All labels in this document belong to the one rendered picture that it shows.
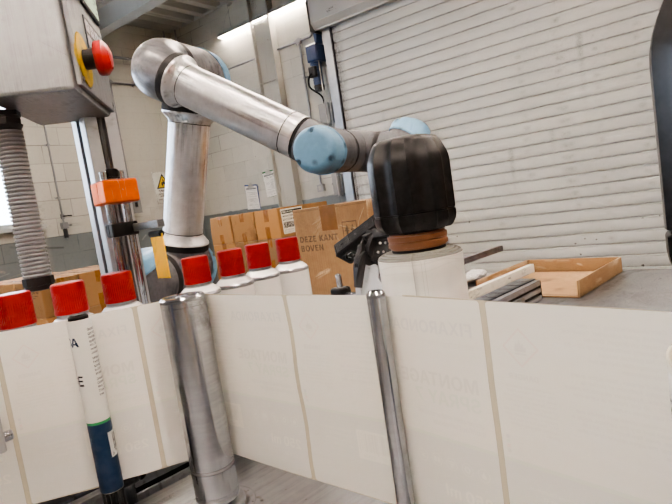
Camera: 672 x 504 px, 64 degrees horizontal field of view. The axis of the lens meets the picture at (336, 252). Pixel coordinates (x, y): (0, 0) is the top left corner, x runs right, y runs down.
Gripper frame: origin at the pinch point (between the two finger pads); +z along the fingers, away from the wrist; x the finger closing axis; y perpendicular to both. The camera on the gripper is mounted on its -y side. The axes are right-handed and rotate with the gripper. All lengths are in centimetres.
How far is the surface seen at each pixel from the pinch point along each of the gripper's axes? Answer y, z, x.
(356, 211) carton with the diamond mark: -22.7, -27.3, 14.9
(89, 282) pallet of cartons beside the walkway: -336, -29, 73
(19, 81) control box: -2, -9, -57
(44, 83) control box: 0, -10, -55
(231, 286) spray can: 2.7, 4.1, -28.1
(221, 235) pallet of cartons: -354, -106, 175
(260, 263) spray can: 1.4, -0.5, -23.8
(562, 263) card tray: -2, -36, 78
